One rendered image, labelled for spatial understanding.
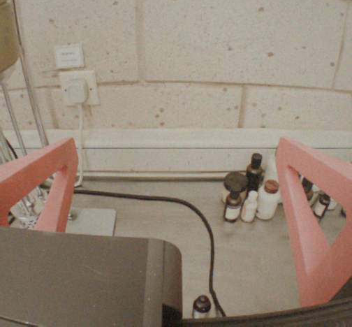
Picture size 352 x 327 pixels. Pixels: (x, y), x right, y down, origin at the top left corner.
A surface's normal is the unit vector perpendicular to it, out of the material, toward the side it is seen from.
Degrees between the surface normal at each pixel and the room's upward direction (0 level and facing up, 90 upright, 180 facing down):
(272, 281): 0
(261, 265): 0
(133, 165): 90
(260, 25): 90
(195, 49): 90
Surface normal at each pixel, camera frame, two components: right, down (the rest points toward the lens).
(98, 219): 0.00, -0.80
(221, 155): 0.00, 0.60
